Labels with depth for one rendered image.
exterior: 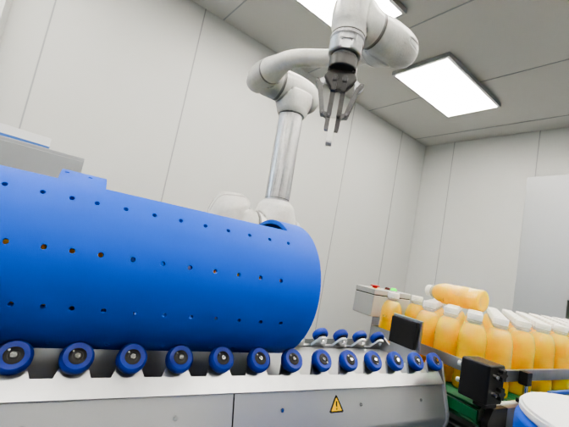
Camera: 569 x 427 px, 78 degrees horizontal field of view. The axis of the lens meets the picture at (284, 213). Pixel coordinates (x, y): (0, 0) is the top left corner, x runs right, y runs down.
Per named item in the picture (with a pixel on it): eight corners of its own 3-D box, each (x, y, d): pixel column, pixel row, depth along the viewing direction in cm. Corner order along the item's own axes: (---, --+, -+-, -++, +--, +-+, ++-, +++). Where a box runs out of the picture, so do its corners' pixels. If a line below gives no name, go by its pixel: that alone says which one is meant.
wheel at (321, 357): (306, 362, 72) (312, 358, 71) (315, 346, 75) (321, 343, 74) (323, 378, 71) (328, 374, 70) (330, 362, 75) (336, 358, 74)
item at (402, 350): (383, 354, 103) (390, 312, 105) (389, 355, 105) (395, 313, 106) (411, 368, 95) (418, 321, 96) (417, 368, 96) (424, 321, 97)
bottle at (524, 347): (534, 396, 100) (541, 330, 102) (524, 398, 96) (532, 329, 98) (507, 385, 106) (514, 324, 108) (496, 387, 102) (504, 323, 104)
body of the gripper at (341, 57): (328, 47, 88) (322, 81, 87) (361, 51, 87) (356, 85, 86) (328, 63, 96) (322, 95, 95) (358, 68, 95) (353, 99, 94)
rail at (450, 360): (370, 333, 121) (371, 324, 121) (372, 333, 121) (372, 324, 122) (486, 381, 86) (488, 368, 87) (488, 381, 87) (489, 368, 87)
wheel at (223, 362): (235, 362, 64) (240, 357, 63) (219, 379, 60) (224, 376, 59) (218, 343, 64) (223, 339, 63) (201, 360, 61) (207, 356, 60)
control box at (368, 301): (351, 309, 135) (356, 283, 136) (388, 313, 145) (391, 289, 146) (370, 316, 126) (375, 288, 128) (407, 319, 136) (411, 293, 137)
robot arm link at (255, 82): (262, 47, 132) (292, 63, 139) (244, 63, 148) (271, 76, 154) (254, 80, 131) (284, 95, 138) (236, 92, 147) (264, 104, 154)
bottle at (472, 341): (470, 394, 90) (478, 321, 92) (445, 383, 96) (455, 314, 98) (486, 394, 93) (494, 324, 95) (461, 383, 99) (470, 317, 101)
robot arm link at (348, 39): (367, 29, 87) (363, 50, 87) (362, 50, 96) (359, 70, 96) (331, 24, 88) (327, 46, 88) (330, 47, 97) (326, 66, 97)
